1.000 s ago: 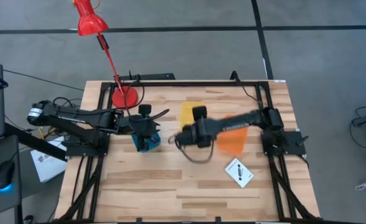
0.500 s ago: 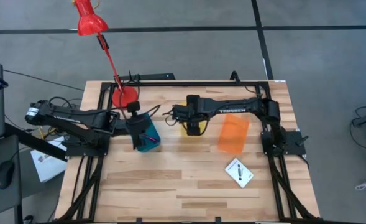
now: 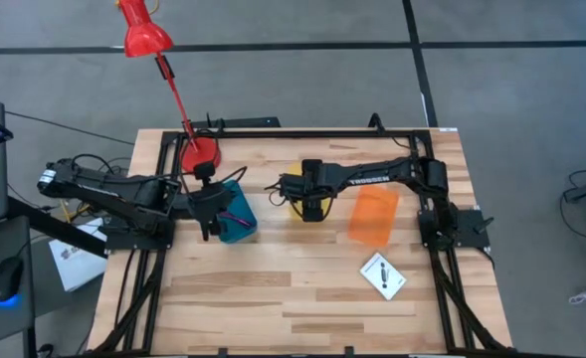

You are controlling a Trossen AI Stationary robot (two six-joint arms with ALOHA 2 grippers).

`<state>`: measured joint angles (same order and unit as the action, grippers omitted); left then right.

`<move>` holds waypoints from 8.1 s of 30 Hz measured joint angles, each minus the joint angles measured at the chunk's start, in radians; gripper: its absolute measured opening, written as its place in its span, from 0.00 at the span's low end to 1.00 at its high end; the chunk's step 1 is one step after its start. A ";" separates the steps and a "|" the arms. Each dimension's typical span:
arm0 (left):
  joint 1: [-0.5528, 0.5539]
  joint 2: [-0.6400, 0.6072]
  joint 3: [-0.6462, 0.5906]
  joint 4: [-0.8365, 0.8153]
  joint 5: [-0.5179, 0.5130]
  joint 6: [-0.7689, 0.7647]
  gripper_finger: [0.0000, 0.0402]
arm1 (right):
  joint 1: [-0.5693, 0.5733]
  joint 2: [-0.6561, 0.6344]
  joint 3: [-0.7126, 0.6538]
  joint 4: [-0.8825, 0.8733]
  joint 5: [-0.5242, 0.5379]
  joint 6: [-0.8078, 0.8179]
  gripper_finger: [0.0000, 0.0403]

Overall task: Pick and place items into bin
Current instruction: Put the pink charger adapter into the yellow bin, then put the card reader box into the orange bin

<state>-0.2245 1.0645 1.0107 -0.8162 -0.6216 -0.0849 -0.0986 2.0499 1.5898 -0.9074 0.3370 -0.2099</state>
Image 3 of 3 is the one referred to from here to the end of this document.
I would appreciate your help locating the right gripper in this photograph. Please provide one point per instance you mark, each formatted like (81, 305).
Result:
(316, 185)

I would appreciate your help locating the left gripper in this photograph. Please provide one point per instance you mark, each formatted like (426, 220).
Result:
(210, 199)

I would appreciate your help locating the pink pen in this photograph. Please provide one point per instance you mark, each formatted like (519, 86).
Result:
(238, 219)

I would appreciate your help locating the white printed box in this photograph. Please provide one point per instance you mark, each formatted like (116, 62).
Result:
(389, 286)

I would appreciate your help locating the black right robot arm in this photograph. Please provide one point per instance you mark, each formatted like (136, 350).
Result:
(372, 176)

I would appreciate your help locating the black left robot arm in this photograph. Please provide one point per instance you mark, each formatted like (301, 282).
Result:
(98, 189)

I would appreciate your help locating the yellow translucent plastic bin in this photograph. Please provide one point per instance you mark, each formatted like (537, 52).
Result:
(294, 211)

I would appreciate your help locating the teal plastic bin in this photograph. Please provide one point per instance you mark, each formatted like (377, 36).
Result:
(243, 199)

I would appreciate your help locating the orange translucent plastic bin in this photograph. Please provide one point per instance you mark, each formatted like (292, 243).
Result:
(372, 219)

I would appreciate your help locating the black power strip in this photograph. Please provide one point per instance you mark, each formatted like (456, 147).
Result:
(243, 122)

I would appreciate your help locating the white cardboard box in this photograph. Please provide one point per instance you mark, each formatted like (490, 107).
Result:
(73, 268)

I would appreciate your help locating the black metal beam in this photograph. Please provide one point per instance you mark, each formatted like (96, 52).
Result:
(54, 226)

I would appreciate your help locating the red desk lamp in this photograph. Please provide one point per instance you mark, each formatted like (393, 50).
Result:
(143, 35)

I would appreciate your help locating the black computer mouse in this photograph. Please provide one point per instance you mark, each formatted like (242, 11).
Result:
(6, 278)

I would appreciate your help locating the dark grey desk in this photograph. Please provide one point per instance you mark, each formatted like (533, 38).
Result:
(4, 323)

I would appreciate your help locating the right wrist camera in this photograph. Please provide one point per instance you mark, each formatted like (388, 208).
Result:
(290, 188)

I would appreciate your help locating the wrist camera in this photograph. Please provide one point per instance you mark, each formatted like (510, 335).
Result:
(290, 188)
(204, 170)

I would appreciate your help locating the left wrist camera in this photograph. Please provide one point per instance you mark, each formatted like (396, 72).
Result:
(204, 170)

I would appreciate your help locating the black aluminium table frame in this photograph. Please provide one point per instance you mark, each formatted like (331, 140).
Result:
(297, 134)

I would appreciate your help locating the black frame bracket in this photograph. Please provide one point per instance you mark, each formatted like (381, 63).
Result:
(348, 351)
(221, 351)

